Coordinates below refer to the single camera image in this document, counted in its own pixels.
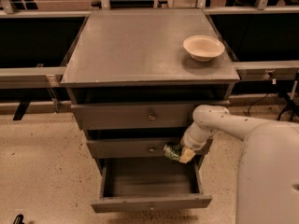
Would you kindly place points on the grey middle drawer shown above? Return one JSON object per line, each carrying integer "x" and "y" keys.
{"x": 128, "y": 148}

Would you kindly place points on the grey open bottom drawer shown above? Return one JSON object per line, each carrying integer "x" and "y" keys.
{"x": 143, "y": 184}

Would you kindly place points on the grey metal rail frame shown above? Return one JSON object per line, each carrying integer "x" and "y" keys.
{"x": 31, "y": 73}

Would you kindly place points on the black object on floor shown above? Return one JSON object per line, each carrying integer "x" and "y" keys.
{"x": 18, "y": 219}

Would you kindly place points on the green crushed soda can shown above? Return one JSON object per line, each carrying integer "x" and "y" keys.
{"x": 172, "y": 151}

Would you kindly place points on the grey drawer cabinet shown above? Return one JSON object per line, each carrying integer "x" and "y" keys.
{"x": 134, "y": 87}

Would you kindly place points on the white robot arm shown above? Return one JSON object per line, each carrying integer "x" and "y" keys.
{"x": 268, "y": 170}

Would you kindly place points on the grey top drawer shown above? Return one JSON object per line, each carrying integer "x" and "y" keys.
{"x": 134, "y": 115}

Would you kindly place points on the white bowl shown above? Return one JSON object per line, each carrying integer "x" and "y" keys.
{"x": 203, "y": 48}

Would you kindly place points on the black tripod stand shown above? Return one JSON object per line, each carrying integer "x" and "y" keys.
{"x": 291, "y": 105}

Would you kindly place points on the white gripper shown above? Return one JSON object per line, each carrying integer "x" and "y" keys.
{"x": 191, "y": 141}

